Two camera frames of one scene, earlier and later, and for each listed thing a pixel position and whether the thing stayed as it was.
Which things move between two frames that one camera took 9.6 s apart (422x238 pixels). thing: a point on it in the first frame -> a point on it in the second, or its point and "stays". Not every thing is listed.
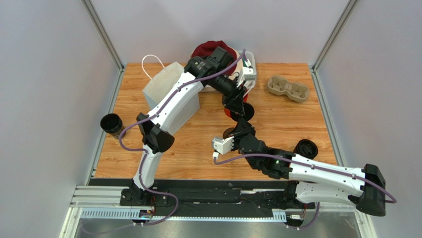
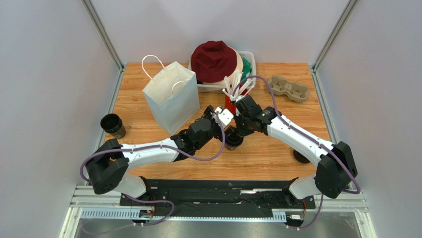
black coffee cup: [113, 124] stays
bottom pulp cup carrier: [295, 91] stays
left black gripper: [235, 100] -> [213, 118]
